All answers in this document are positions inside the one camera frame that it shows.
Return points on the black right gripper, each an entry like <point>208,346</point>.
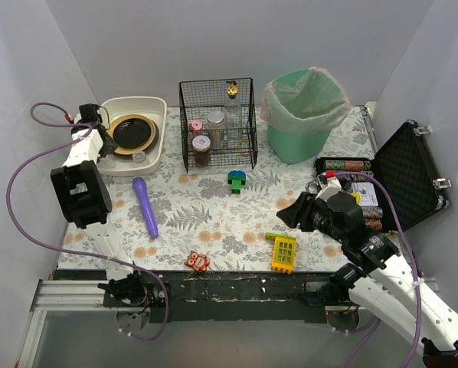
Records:
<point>303,209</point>

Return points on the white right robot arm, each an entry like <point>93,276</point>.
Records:
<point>377,277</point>

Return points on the small black plate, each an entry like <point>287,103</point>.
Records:
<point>132,133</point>

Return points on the clear plastic bin liner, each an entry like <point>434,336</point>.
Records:
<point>308,101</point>

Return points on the brown sauce jar white lid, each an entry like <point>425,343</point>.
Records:
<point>201,146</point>

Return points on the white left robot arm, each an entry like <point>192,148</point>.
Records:
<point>86,202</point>

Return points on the green blue chip stack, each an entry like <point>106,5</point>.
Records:
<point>334,165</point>

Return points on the deck of playing cards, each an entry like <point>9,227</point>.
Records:
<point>367,193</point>

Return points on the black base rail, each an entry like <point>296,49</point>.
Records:
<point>182,296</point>

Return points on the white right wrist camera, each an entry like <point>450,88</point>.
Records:
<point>329,185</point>

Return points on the green trash bin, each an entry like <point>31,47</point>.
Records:
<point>294,148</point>

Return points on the red owl toy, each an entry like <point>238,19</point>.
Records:
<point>198,262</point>

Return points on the yellow green toy window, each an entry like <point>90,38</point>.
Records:
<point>284,252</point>

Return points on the purple toy piece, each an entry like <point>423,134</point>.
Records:
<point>140,188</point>

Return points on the pink lid toothpick jar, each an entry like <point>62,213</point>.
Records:
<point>195,127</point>

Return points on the white rectangular basin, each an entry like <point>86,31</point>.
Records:
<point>155,109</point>

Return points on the blue orange loose chips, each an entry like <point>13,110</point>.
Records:
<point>361,176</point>

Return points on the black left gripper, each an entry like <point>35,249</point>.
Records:
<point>109,142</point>

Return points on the yellow plate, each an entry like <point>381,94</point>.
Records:
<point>145,147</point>

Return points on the black wire basket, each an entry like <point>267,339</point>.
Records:
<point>196,99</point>

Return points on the clear glass bottle gold cap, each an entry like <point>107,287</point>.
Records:
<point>233,115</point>

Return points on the yellow big blind button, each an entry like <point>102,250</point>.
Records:
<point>356,196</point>

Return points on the green blue toy block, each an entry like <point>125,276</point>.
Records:
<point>236,179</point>

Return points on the silver lid pepper jar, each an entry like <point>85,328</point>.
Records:
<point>216,128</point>

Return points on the red chip stack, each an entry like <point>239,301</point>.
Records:
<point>357,165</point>

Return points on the clear glass cup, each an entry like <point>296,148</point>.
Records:
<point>139,157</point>

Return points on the black poker chip case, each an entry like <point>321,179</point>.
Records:
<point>405,167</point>

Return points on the orange black chip stack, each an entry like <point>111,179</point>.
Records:
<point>374,223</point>

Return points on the blue orange chip stack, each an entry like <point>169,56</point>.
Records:
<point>372,212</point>

